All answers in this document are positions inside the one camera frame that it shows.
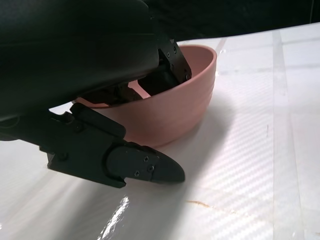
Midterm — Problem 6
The pink plastic bowl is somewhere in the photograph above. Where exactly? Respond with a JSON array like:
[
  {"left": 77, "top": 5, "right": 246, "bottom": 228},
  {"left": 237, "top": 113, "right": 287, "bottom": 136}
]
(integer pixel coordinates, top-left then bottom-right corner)
[{"left": 71, "top": 44, "right": 218, "bottom": 149}]

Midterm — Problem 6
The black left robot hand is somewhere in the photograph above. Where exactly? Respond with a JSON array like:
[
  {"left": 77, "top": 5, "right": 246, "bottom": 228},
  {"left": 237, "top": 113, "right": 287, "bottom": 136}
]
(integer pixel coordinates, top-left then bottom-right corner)
[{"left": 0, "top": 0, "right": 193, "bottom": 189}]

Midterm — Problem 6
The black backdrop curtain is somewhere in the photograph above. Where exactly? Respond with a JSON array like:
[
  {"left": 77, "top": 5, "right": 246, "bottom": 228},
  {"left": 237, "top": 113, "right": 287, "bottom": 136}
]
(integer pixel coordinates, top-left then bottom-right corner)
[{"left": 143, "top": 0, "right": 320, "bottom": 45}]

